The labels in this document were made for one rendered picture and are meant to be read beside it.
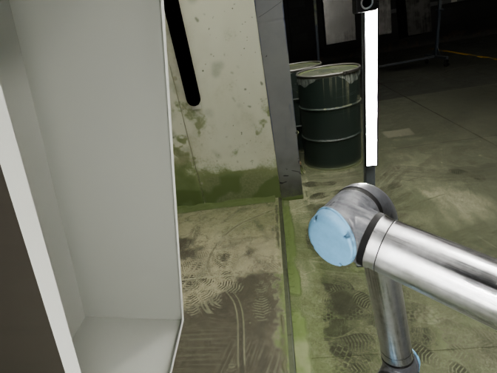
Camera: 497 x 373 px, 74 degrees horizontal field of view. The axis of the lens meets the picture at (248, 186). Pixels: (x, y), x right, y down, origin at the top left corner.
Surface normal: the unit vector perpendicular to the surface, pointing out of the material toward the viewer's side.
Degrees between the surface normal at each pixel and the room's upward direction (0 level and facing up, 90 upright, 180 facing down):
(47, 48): 90
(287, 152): 90
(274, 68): 90
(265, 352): 0
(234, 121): 90
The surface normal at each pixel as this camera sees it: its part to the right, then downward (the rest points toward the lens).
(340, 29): -0.07, 0.30
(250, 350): -0.16, -0.89
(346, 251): -0.74, 0.38
